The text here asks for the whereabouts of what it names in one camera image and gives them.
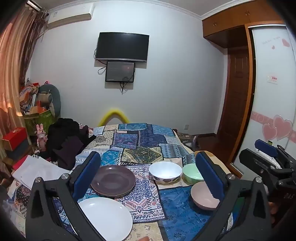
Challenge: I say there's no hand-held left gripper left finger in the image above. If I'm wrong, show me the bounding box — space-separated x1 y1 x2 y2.
25 151 109 241

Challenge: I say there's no yellow foam arch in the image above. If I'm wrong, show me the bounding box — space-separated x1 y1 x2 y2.
98 108 130 127

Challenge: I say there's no pile of black clothes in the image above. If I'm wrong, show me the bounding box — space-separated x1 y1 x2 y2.
45 118 96 171

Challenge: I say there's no dark blue box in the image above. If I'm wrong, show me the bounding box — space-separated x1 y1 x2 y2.
5 139 31 161

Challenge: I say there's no green cardboard box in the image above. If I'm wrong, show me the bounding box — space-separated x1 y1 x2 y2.
37 109 57 132

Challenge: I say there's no brown plate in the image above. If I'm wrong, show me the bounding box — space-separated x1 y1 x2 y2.
91 165 136 198

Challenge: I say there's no white air conditioner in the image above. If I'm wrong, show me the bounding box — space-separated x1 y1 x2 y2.
46 3 95 29

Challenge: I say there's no wooden overhead cabinet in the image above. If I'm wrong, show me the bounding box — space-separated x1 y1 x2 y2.
202 0 287 49

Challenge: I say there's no white folded cloth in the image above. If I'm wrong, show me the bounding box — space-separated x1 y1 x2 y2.
11 155 71 189

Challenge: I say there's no green bowl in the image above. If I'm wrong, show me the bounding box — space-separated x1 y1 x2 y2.
183 163 205 185

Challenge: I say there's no pink bowl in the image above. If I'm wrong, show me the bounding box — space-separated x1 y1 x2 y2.
191 181 221 211

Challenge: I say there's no small black wall monitor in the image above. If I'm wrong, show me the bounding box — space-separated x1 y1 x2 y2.
105 61 136 83

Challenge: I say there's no brown wooden door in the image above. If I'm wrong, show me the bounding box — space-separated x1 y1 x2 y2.
216 47 252 171

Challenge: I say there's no person's right hand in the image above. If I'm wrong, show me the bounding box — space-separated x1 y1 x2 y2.
268 201 279 225

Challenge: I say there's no orange brown curtain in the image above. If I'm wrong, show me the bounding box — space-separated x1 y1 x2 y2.
0 7 48 163

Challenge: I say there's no white plate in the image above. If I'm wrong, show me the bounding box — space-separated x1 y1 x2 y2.
78 197 133 241

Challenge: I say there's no grey neck pillow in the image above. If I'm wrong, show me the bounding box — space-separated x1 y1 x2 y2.
38 84 62 116

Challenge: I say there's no pink rabbit toy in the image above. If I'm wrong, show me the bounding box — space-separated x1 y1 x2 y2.
35 124 48 150

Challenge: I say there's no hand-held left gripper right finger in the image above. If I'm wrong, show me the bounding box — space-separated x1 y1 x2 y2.
195 151 272 241

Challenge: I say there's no white dotted bowl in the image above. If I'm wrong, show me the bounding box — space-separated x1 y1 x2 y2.
149 161 183 184

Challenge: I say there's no white heart-sticker sliding door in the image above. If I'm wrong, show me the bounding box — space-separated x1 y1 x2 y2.
233 24 296 176

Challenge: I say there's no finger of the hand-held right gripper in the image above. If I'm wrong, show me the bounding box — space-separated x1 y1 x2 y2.
255 139 278 158
239 149 293 188

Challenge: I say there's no black wall television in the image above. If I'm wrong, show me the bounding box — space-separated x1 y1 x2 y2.
95 32 149 63

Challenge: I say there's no patchwork patterned blanket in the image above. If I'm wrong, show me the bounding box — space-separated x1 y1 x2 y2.
7 123 232 241

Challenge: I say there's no red box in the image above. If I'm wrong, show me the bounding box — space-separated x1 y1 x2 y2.
2 127 28 151

